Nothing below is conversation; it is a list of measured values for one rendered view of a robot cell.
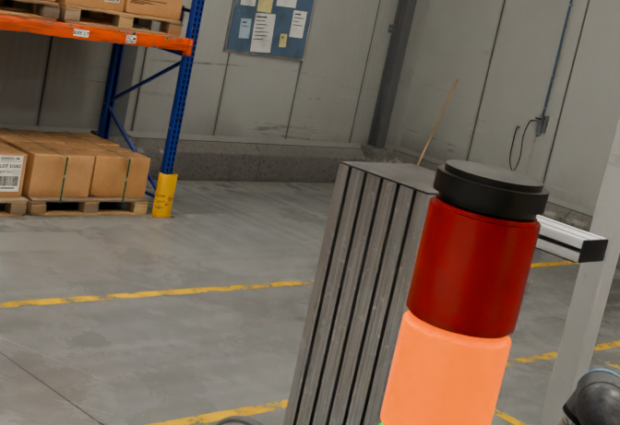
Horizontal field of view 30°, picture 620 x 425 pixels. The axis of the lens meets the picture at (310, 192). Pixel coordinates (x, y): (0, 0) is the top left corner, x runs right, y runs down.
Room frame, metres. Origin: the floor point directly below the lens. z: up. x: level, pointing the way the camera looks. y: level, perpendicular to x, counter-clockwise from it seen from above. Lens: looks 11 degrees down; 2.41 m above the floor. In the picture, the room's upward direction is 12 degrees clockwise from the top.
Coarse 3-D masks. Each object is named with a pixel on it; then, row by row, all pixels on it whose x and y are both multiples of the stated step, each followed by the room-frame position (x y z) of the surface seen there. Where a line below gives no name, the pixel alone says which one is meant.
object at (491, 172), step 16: (448, 160) 0.51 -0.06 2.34; (464, 160) 0.52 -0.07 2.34; (448, 176) 0.49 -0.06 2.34; (464, 176) 0.49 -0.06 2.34; (480, 176) 0.49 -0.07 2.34; (496, 176) 0.49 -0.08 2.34; (512, 176) 0.50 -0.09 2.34; (528, 176) 0.52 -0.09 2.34; (448, 192) 0.49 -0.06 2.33; (464, 192) 0.48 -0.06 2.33; (480, 192) 0.48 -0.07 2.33; (496, 192) 0.48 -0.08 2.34; (512, 192) 0.48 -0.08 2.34; (528, 192) 0.49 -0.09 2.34; (544, 192) 0.50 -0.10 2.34; (480, 208) 0.48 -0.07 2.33; (496, 208) 0.48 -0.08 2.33; (512, 208) 0.48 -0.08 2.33; (528, 208) 0.48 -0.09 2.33; (544, 208) 0.50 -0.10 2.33
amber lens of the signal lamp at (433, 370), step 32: (416, 320) 0.50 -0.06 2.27; (416, 352) 0.49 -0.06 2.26; (448, 352) 0.48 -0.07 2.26; (480, 352) 0.48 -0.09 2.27; (416, 384) 0.49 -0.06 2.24; (448, 384) 0.48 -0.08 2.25; (480, 384) 0.48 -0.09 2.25; (384, 416) 0.50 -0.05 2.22; (416, 416) 0.48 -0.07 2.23; (448, 416) 0.48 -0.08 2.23; (480, 416) 0.49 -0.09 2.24
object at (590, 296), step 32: (608, 160) 5.15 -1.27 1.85; (608, 192) 5.13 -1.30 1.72; (608, 224) 5.10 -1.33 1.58; (608, 256) 5.09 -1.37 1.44; (576, 288) 5.15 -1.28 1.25; (608, 288) 5.15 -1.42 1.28; (576, 320) 5.12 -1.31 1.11; (576, 352) 5.10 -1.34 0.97; (576, 384) 5.10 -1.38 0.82; (544, 416) 5.14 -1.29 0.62
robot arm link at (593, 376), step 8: (600, 368) 2.60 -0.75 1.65; (584, 376) 2.58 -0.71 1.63; (592, 376) 2.54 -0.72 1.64; (600, 376) 2.53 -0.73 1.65; (608, 376) 2.53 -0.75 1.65; (616, 376) 2.55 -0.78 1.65; (584, 384) 2.52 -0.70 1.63; (616, 384) 2.49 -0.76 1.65; (576, 392) 2.55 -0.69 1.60; (568, 400) 2.56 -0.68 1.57; (576, 400) 2.53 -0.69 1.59; (568, 408) 2.53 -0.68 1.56; (568, 416) 2.52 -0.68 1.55; (576, 416) 2.51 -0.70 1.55; (560, 424) 2.55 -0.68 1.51; (568, 424) 2.53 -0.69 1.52; (576, 424) 2.51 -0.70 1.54
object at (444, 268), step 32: (448, 224) 0.49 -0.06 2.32; (480, 224) 0.48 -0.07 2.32; (512, 224) 0.48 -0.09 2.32; (448, 256) 0.48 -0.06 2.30; (480, 256) 0.48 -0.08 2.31; (512, 256) 0.48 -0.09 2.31; (416, 288) 0.50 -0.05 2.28; (448, 288) 0.48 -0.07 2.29; (480, 288) 0.48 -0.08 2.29; (512, 288) 0.49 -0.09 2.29; (448, 320) 0.48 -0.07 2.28; (480, 320) 0.48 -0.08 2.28; (512, 320) 0.49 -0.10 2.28
